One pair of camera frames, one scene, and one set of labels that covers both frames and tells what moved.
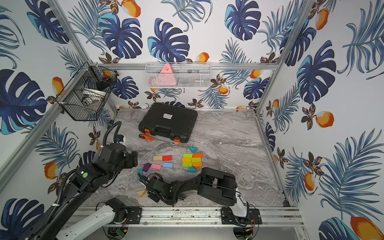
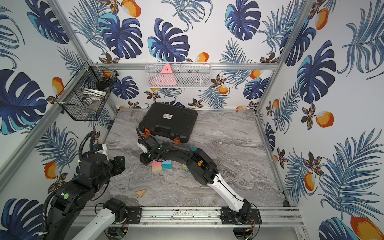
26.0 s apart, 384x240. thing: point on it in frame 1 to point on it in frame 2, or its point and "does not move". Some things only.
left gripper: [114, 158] to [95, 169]
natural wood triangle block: [141, 193] does not move
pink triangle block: [167, 77] does not move
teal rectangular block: [140, 171] to [166, 166]
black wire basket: [86, 92] does not move
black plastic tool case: [170, 121] does not move
